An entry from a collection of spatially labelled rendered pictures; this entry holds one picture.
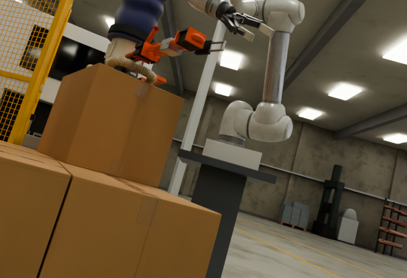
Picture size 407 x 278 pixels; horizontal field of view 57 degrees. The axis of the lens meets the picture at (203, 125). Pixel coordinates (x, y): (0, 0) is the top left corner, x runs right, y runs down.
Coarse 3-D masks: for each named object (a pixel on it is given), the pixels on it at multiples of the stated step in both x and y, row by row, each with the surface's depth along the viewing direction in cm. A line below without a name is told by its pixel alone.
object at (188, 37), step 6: (186, 30) 128; (192, 30) 126; (180, 36) 131; (186, 36) 125; (204, 36) 129; (174, 42) 131; (180, 42) 129; (186, 42) 127; (192, 42) 126; (198, 42) 127; (204, 42) 129; (186, 48) 133; (192, 48) 131; (198, 48) 129
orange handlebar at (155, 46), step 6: (192, 36) 125; (198, 36) 125; (156, 42) 147; (150, 48) 150; (156, 48) 147; (180, 48) 139; (126, 54) 172; (132, 54) 165; (156, 54) 151; (162, 54) 150; (138, 60) 170; (162, 78) 196; (156, 84) 206
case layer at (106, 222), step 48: (0, 144) 136; (0, 192) 78; (48, 192) 81; (96, 192) 86; (144, 192) 97; (0, 240) 77; (48, 240) 81; (96, 240) 85; (144, 240) 90; (192, 240) 95
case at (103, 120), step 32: (96, 64) 144; (64, 96) 173; (96, 96) 142; (128, 96) 149; (160, 96) 156; (64, 128) 153; (96, 128) 142; (128, 128) 149; (160, 128) 157; (64, 160) 137; (96, 160) 142; (128, 160) 149; (160, 160) 157
